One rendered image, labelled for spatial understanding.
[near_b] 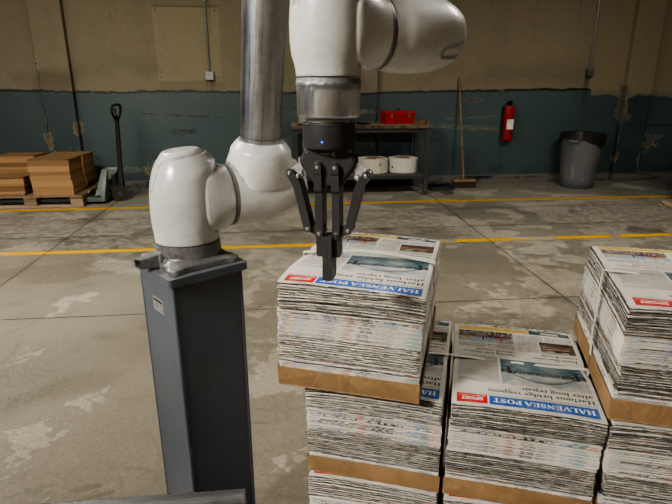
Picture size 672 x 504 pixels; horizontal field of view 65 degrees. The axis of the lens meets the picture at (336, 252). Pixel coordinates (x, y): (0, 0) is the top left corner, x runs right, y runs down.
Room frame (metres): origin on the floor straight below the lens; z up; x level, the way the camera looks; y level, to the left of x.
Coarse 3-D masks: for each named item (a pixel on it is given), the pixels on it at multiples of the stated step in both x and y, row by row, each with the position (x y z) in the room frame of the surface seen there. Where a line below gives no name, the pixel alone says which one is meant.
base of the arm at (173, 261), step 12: (216, 240) 1.22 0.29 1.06; (156, 252) 1.17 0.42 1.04; (168, 252) 1.16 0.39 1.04; (180, 252) 1.16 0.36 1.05; (192, 252) 1.16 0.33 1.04; (204, 252) 1.18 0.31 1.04; (216, 252) 1.21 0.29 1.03; (228, 252) 1.24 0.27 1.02; (144, 264) 1.15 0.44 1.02; (156, 264) 1.16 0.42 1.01; (168, 264) 1.15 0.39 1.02; (180, 264) 1.14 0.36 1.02; (192, 264) 1.15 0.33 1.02; (204, 264) 1.17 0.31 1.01; (216, 264) 1.19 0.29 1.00; (168, 276) 1.12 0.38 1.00
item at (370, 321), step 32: (288, 288) 0.92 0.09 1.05; (320, 288) 0.91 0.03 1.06; (352, 288) 0.90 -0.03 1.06; (384, 288) 0.90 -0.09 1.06; (416, 288) 0.90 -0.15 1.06; (288, 320) 0.94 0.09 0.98; (320, 320) 0.92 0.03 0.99; (352, 320) 0.90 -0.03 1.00; (384, 320) 0.88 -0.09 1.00; (416, 320) 0.86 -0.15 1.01; (288, 352) 0.94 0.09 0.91; (320, 352) 0.92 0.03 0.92; (352, 352) 0.90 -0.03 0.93; (384, 352) 0.89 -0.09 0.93; (416, 352) 0.87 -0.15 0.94
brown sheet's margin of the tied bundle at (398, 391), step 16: (288, 368) 0.93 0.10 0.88; (288, 384) 0.93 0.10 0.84; (304, 384) 0.92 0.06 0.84; (320, 384) 0.91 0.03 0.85; (336, 384) 0.90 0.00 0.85; (352, 384) 0.89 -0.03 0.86; (368, 384) 0.89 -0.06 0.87; (384, 384) 0.88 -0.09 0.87; (400, 384) 0.87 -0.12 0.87; (416, 384) 0.86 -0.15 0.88; (400, 400) 0.87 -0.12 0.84; (416, 400) 0.86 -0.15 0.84
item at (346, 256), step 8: (312, 248) 1.14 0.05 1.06; (304, 256) 1.08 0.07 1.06; (312, 256) 1.09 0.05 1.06; (320, 256) 1.09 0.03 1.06; (344, 256) 1.09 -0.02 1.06; (352, 256) 1.09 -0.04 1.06; (360, 256) 1.09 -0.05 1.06; (368, 256) 1.09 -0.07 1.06; (376, 256) 1.08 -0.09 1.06; (384, 256) 1.08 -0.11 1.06; (392, 256) 1.08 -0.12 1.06; (416, 256) 1.08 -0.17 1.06; (400, 264) 1.03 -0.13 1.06; (408, 264) 1.03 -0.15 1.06; (416, 264) 1.03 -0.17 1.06; (424, 264) 1.04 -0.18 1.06; (432, 264) 1.04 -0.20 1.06; (432, 288) 1.02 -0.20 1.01
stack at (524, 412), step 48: (432, 336) 1.16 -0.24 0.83; (480, 336) 1.16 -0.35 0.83; (528, 336) 1.16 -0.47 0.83; (432, 384) 0.95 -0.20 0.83; (480, 384) 0.94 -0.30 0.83; (528, 384) 0.94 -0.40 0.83; (576, 384) 0.94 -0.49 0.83; (336, 432) 0.94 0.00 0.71; (384, 432) 0.91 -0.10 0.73; (432, 432) 0.89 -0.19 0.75; (480, 432) 0.88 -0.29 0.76; (528, 432) 0.85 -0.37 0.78; (576, 432) 0.83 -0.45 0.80; (624, 432) 0.81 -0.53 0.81; (336, 480) 0.94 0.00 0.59; (480, 480) 0.87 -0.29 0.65; (528, 480) 0.85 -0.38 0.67; (576, 480) 0.83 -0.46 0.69; (624, 480) 0.81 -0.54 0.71
